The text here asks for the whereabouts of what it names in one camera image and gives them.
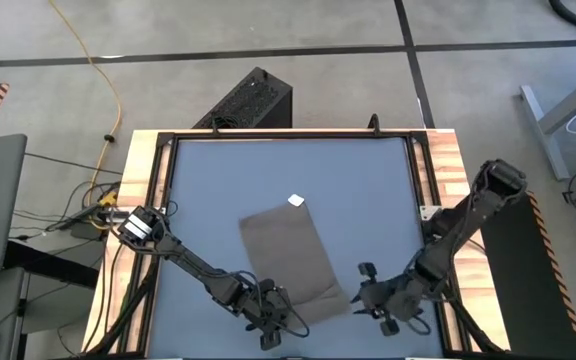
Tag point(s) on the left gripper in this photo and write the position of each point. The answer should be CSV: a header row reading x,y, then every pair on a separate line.
x,y
260,307

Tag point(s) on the blue table mat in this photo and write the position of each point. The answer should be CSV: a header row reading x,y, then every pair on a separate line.
x,y
268,170

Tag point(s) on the black clamp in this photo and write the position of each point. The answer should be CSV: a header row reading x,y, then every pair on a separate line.
x,y
374,124

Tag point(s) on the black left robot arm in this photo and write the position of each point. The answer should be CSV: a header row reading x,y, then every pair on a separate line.
x,y
193,270

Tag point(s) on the grey woven towel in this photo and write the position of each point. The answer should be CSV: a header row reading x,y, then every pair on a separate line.
x,y
288,250

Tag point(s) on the grey metal desk leg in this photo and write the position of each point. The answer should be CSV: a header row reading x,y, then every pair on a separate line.
x,y
575,100

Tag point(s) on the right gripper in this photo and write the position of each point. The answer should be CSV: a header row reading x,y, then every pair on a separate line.
x,y
403,302

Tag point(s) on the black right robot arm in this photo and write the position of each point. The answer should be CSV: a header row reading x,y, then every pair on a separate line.
x,y
468,220

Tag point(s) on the black perforated computer tower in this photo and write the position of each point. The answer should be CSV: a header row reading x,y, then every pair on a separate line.
x,y
258,100

